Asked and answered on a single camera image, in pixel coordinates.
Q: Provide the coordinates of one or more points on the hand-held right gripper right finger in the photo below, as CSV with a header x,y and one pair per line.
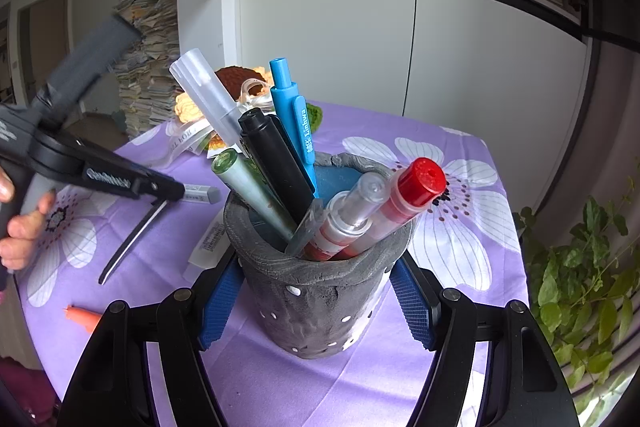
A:
x,y
412,307

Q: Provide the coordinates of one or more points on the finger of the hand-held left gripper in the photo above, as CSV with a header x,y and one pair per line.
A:
x,y
165,191

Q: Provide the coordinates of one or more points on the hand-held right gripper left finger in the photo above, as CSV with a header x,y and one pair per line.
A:
x,y
220,302

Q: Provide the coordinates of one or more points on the thin black ruler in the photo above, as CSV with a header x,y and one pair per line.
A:
x,y
125,252

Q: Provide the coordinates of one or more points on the green patterned pen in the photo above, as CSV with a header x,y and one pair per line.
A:
x,y
240,182

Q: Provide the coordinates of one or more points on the grey clay pen holder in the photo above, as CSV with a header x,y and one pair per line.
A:
x,y
310,307

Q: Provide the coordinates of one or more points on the frosted white pen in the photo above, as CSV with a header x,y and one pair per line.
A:
x,y
200,87

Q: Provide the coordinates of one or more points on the black marker pen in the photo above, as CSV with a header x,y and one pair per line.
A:
x,y
275,157

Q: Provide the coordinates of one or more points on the red gel pen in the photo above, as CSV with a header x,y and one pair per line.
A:
x,y
420,184

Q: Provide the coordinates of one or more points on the orange pen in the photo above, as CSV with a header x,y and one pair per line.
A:
x,y
85,318

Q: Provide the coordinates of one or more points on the blue ballpoint pen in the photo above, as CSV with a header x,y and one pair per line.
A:
x,y
292,117

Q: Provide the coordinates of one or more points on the person's left hand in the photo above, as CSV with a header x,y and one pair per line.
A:
x,y
22,237

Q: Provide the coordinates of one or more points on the clear white ribbon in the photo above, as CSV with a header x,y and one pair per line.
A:
x,y
187,134

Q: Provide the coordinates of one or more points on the sunflower print card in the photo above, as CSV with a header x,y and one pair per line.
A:
x,y
220,144

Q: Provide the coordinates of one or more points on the red patterned clear-cap pen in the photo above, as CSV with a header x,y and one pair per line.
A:
x,y
350,217

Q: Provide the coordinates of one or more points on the crochet sunflower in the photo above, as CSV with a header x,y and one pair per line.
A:
x,y
230,77

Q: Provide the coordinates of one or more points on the tall stack of papers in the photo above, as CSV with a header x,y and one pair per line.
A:
x,y
147,57

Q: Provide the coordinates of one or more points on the green leafy plant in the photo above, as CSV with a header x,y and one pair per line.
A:
x,y
575,297

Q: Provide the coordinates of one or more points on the purple floral tablecloth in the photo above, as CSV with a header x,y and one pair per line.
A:
x,y
350,127

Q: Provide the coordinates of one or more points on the dark red cloth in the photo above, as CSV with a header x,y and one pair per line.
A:
x,y
25,392

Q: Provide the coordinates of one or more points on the white bookcase cabinet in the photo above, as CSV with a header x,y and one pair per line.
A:
x,y
325,47

